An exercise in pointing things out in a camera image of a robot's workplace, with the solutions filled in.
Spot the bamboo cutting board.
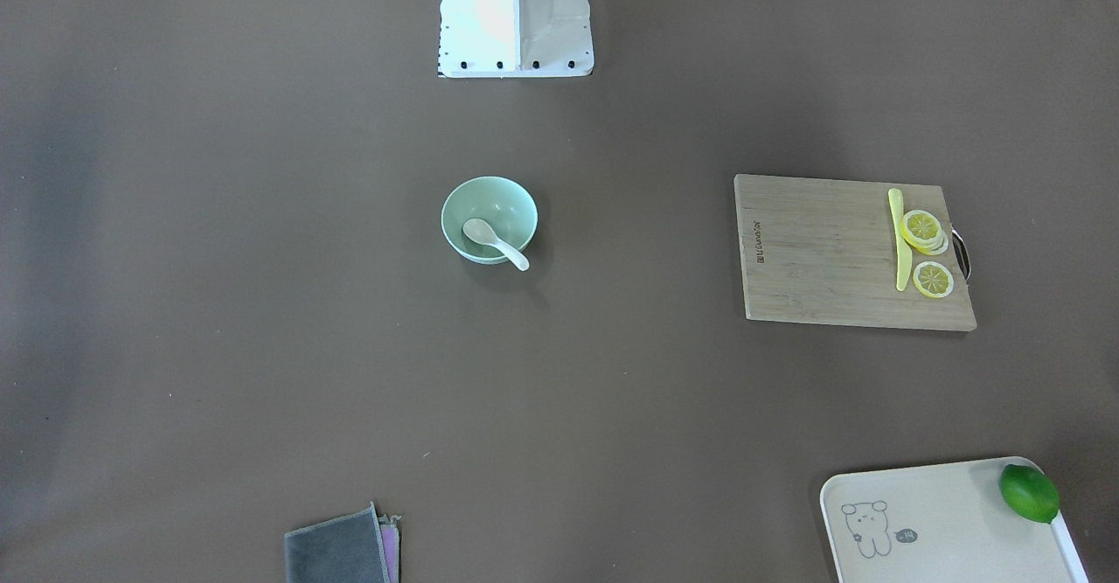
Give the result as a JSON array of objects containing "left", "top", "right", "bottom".
[{"left": 733, "top": 173, "right": 977, "bottom": 331}]

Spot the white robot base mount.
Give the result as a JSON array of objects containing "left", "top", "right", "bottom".
[{"left": 438, "top": 0, "right": 595, "bottom": 79}]

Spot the cream tray with bear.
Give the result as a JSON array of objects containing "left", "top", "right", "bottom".
[{"left": 819, "top": 457, "right": 1088, "bottom": 582}]

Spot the single lemon slice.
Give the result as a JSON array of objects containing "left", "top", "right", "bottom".
[{"left": 912, "top": 261, "right": 955, "bottom": 299}]

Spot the light green bowl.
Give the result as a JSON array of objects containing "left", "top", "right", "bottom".
[{"left": 441, "top": 176, "right": 539, "bottom": 265}]

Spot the green lime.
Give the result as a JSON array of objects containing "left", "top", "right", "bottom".
[{"left": 998, "top": 464, "right": 1060, "bottom": 524}]

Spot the top stacked lemon slice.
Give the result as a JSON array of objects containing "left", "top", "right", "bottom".
[{"left": 903, "top": 210, "right": 943, "bottom": 246}]

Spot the grey folded cloth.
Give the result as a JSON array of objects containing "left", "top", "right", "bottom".
[{"left": 284, "top": 501, "right": 402, "bottom": 582}]

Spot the middle stacked lemon slice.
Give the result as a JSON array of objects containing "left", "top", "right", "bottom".
[{"left": 904, "top": 229, "right": 949, "bottom": 256}]

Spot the yellow plastic knife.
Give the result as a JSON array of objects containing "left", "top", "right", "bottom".
[{"left": 887, "top": 186, "right": 913, "bottom": 292}]

